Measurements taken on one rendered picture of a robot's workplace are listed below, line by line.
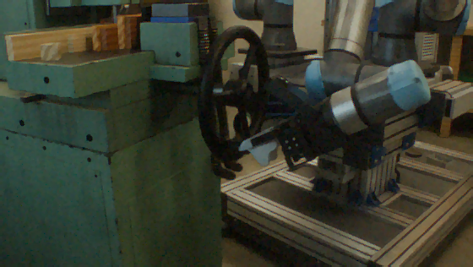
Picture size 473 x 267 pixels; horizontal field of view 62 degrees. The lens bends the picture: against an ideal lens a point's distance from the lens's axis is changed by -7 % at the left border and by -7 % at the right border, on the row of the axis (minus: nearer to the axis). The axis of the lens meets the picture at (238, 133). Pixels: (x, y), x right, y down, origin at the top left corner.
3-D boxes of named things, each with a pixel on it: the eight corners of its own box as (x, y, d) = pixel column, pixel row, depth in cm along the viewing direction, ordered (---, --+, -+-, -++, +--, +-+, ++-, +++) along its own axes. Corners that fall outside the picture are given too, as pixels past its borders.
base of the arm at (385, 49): (383, 59, 140) (386, 29, 137) (425, 64, 130) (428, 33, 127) (361, 62, 130) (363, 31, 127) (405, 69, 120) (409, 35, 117)
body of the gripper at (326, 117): (285, 171, 75) (345, 148, 69) (264, 127, 75) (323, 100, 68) (300, 157, 82) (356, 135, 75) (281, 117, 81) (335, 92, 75)
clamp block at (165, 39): (189, 67, 87) (188, 23, 84) (139, 63, 93) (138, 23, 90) (225, 58, 99) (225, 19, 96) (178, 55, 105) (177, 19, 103)
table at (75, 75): (111, 106, 69) (108, 69, 67) (7, 89, 82) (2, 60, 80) (265, 59, 119) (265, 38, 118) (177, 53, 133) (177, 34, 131)
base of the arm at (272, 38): (275, 46, 174) (276, 21, 171) (304, 49, 164) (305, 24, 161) (250, 48, 164) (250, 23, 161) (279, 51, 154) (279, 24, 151)
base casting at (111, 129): (107, 155, 83) (102, 111, 80) (-40, 119, 108) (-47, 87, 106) (220, 106, 120) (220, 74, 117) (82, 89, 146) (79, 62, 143)
